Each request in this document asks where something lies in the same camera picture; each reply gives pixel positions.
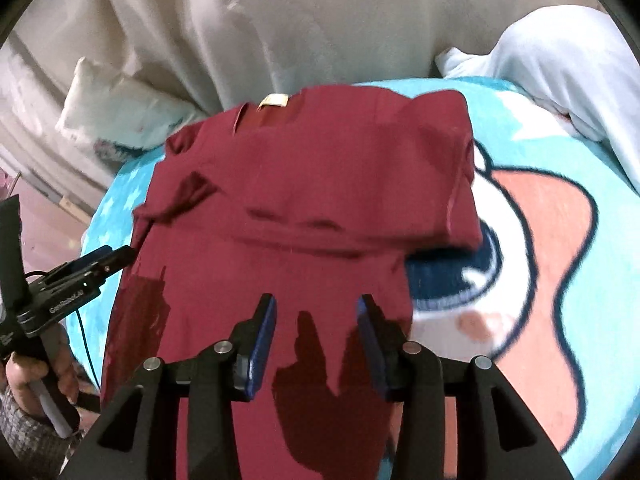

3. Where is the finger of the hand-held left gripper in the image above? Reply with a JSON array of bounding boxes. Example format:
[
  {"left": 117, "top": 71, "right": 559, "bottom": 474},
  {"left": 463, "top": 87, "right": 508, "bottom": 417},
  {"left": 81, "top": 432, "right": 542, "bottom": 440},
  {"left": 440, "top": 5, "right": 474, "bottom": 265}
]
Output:
[{"left": 75, "top": 245, "right": 137, "bottom": 281}]

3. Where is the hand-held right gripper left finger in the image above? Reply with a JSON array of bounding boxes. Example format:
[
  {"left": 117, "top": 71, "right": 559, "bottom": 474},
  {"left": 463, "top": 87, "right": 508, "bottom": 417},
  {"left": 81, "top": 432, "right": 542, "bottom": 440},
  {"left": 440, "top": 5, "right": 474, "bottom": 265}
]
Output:
[{"left": 59, "top": 293, "right": 277, "bottom": 480}]

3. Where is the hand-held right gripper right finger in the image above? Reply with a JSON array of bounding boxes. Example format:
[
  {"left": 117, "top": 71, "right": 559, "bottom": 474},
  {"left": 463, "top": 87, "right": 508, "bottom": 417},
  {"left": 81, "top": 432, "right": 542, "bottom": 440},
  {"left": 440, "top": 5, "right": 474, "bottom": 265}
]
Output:
[{"left": 355, "top": 294, "right": 576, "bottom": 480}]

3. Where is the dark red shirt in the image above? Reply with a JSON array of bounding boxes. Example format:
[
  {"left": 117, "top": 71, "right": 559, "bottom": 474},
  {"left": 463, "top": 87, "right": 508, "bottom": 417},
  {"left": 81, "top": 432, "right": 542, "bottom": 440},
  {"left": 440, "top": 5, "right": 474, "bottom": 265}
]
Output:
[{"left": 100, "top": 86, "right": 485, "bottom": 480}]

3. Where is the person's left hand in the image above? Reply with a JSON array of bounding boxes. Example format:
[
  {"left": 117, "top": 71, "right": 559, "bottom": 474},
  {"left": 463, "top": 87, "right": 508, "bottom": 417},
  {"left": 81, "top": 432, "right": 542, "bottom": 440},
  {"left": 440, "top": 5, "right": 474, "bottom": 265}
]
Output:
[{"left": 4, "top": 322, "right": 81, "bottom": 418}]

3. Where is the white pillow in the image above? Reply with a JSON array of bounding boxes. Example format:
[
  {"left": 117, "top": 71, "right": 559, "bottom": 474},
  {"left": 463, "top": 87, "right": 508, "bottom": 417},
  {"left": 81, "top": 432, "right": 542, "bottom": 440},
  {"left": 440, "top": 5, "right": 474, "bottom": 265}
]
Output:
[{"left": 55, "top": 56, "right": 208, "bottom": 161}]

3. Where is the turquoise cartoon printed blanket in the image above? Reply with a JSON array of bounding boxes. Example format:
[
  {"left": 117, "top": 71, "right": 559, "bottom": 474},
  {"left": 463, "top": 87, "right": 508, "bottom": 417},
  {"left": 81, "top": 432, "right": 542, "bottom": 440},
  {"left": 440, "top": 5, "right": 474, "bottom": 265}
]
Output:
[{"left": 65, "top": 76, "right": 640, "bottom": 480}]

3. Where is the beige curtain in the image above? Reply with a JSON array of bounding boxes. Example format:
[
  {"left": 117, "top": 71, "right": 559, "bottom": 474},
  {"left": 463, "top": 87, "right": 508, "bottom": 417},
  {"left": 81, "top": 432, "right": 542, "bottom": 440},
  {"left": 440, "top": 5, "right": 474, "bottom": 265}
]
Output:
[{"left": 0, "top": 0, "right": 608, "bottom": 201}]

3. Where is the light blue cloth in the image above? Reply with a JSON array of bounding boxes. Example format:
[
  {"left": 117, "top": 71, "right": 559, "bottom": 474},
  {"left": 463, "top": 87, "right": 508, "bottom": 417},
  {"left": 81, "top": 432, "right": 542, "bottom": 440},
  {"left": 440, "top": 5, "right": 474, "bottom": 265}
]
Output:
[{"left": 434, "top": 4, "right": 640, "bottom": 196}]

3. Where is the black cable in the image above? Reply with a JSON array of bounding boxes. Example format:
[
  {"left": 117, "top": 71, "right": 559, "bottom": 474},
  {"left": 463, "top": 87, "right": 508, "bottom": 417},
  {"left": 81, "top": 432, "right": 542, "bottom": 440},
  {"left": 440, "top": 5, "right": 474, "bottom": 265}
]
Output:
[{"left": 24, "top": 271, "right": 103, "bottom": 391}]

